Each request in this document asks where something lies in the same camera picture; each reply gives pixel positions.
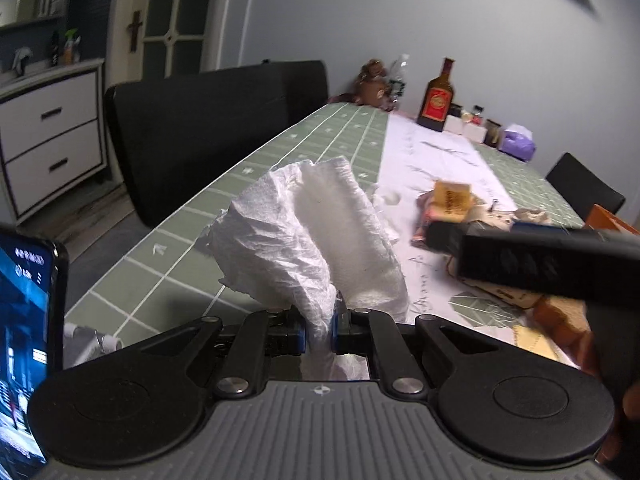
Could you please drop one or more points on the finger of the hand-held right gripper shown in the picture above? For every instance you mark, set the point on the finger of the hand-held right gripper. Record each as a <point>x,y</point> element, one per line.
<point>447,235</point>
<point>540,270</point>

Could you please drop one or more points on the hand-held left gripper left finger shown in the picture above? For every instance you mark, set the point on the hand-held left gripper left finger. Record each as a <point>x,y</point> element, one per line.
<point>298,334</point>

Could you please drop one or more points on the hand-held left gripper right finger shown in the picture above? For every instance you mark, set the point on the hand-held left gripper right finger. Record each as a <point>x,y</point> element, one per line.
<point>338,334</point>

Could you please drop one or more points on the white paper towel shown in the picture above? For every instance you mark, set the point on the white paper towel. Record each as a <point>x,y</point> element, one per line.
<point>305,240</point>

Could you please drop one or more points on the printed wooden board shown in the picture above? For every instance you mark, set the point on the printed wooden board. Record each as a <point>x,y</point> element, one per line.
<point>500,292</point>

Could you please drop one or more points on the white deer print table runner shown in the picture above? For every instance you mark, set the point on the white deer print table runner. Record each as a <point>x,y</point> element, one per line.
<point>440,160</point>

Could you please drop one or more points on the black chair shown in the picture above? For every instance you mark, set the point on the black chair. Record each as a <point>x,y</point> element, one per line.
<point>307,87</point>
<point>200,140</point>
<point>585,187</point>

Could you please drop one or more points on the white box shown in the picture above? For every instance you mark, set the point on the white box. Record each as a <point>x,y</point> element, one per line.
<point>472,127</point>

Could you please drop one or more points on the purple tissue pack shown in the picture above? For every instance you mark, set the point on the purple tissue pack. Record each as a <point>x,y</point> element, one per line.
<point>516,142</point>

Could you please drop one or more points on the brown liquor bottle red label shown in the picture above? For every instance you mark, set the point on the brown liquor bottle red label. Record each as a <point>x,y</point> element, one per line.
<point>438,100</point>

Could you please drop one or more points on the clear plastic water bottle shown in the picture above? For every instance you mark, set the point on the clear plastic water bottle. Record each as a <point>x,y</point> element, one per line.
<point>398,77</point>

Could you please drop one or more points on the brown plush bear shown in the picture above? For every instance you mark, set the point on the brown plush bear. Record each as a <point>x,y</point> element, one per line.
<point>372,87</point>

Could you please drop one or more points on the black smartphone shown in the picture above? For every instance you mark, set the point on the black smartphone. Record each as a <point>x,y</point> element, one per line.
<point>22,350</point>

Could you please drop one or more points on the white drawer cabinet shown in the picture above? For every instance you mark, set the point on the white drawer cabinet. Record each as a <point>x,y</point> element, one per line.
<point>47,130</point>

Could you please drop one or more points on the white glazed door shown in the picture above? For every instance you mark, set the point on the white glazed door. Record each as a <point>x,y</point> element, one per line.
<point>175,10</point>

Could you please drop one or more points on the green spray bottle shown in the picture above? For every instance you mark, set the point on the green spray bottle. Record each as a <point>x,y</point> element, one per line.
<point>71,46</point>

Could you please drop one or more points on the dark bottle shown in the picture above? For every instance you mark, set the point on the dark bottle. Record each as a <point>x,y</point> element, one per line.
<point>54,50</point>

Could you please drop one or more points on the dark wall cross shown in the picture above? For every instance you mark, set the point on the dark wall cross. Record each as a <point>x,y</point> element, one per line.
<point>134,29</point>

